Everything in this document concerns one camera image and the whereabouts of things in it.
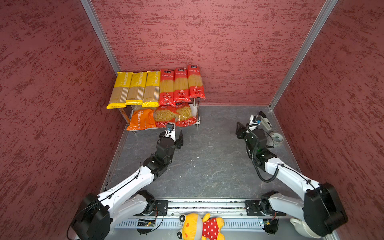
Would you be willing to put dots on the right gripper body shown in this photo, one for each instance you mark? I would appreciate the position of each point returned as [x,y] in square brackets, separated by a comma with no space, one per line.
[242,135]

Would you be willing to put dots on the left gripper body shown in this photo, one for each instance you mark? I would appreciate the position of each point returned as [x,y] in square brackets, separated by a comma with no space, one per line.
[177,144]

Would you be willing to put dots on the red macaroni bag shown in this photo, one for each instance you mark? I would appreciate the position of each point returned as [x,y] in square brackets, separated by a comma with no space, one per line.
[164,115]
[185,116]

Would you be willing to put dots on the orange pasta bag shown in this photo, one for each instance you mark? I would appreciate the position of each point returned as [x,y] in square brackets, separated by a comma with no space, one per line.
[142,119]

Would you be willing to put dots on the red spaghetti pack large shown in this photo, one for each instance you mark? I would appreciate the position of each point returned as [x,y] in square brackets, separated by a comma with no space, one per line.
[167,90]

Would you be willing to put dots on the yellow spaghetti pack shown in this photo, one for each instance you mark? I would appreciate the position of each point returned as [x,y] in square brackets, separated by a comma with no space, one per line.
[137,89]
[120,90]
[152,90]

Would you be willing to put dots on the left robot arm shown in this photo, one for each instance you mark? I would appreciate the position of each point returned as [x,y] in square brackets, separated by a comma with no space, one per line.
[98,215]

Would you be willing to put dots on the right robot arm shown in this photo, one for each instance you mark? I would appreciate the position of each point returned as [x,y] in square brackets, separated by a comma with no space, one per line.
[318,206]

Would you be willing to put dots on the white two-tier shelf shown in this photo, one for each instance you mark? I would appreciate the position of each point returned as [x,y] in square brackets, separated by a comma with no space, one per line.
[194,108]

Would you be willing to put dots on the white black stapler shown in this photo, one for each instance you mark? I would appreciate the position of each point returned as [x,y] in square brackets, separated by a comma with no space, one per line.
[265,121]

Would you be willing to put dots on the grey tape roll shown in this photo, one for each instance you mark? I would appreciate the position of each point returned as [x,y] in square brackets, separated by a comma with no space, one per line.
[277,138]

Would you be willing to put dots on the yellow plush toy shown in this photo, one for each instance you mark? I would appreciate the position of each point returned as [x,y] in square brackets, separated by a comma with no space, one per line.
[197,228]

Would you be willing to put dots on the white ceramic cup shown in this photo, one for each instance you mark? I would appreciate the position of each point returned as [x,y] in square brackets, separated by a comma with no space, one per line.
[303,229]

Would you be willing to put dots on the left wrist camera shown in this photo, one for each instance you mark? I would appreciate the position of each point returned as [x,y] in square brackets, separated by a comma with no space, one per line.
[171,131]

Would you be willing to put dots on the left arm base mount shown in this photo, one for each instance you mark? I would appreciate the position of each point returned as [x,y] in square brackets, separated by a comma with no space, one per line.
[156,207]

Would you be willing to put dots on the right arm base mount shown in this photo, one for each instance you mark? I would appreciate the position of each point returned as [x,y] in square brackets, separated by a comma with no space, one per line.
[258,208]

